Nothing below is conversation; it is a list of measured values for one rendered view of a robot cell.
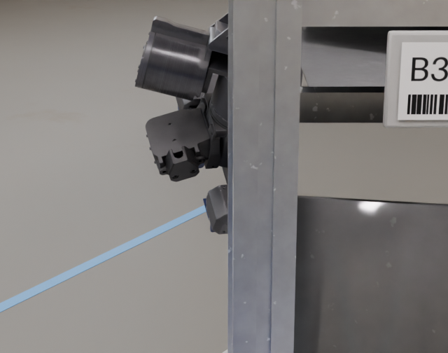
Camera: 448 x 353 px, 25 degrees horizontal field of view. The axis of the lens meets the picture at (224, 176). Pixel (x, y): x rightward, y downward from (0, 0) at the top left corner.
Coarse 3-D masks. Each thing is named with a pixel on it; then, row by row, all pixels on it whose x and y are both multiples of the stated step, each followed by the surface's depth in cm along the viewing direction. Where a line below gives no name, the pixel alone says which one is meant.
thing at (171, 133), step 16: (176, 112) 99; (192, 112) 99; (160, 128) 99; (176, 128) 98; (192, 128) 98; (208, 128) 98; (160, 144) 98; (176, 144) 97; (192, 144) 97; (208, 144) 98; (160, 160) 97; (176, 160) 95; (192, 160) 96; (208, 160) 99; (176, 176) 97; (192, 176) 98
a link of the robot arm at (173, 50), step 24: (168, 24) 92; (216, 24) 94; (144, 48) 94; (168, 48) 92; (192, 48) 92; (216, 48) 90; (144, 72) 92; (168, 72) 92; (192, 72) 92; (192, 96) 93
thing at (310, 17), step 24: (312, 0) 30; (336, 0) 30; (360, 0) 30; (384, 0) 30; (408, 0) 30; (432, 0) 30; (312, 24) 31; (336, 24) 31; (360, 24) 31; (384, 24) 31; (408, 24) 31; (432, 24) 31; (312, 96) 49; (336, 96) 49; (360, 96) 49; (312, 120) 49; (336, 120) 49; (360, 120) 49
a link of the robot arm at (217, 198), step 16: (208, 96) 99; (208, 112) 98; (224, 128) 97; (224, 144) 98; (224, 160) 100; (208, 192) 99; (224, 192) 98; (208, 208) 99; (224, 208) 97; (224, 224) 97
